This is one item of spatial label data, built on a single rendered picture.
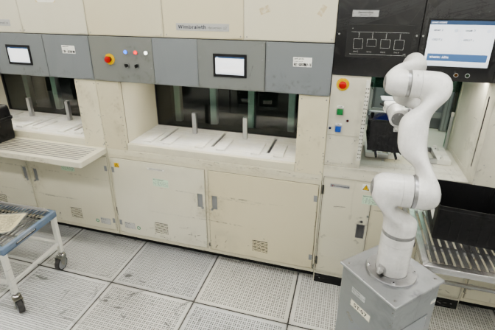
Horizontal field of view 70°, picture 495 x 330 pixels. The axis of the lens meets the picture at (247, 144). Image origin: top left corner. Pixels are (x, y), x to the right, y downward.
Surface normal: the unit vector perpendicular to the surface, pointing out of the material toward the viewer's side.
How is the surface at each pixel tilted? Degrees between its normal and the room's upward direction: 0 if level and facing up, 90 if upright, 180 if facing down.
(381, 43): 90
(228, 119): 90
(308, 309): 0
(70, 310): 0
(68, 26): 90
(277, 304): 0
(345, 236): 90
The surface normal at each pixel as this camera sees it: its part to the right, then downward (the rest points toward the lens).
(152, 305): 0.00, -0.93
